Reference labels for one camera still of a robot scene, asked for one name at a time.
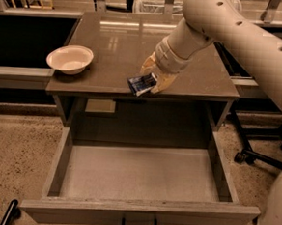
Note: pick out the white paper bowl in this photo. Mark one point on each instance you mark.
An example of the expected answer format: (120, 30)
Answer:
(71, 59)

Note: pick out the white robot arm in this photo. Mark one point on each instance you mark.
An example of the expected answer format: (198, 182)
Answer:
(258, 51)

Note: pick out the black wheeled stand right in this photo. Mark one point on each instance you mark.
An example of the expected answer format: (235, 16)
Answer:
(260, 134)

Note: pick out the black stand leg left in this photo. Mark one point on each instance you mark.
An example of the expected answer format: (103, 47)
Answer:
(13, 212)

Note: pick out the white wire basket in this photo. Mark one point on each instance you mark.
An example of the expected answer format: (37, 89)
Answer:
(154, 7)

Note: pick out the grey cabinet with counter top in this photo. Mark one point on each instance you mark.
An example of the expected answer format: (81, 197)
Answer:
(97, 104)

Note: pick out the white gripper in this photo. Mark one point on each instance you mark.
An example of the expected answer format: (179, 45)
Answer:
(170, 59)

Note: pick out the blue rxbar blueberry wrapper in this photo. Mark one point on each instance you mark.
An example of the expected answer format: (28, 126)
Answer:
(142, 84)

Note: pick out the open grey top drawer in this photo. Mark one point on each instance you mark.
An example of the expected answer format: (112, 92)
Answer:
(101, 185)

